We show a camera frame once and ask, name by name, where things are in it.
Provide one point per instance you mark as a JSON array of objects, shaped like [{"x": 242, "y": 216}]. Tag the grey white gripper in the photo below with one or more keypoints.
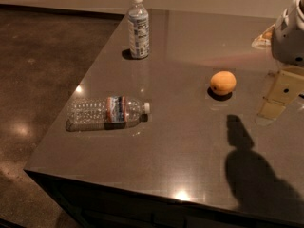
[{"x": 289, "y": 37}]

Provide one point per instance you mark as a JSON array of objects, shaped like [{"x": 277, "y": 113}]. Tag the orange fruit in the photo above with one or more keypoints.
[{"x": 223, "y": 83}]

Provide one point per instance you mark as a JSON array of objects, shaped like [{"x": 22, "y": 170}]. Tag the upright clear water bottle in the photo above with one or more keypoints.
[{"x": 138, "y": 28}]

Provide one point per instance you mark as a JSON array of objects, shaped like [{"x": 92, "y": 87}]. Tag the empty lying plastic bottle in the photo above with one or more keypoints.
[{"x": 110, "y": 110}]

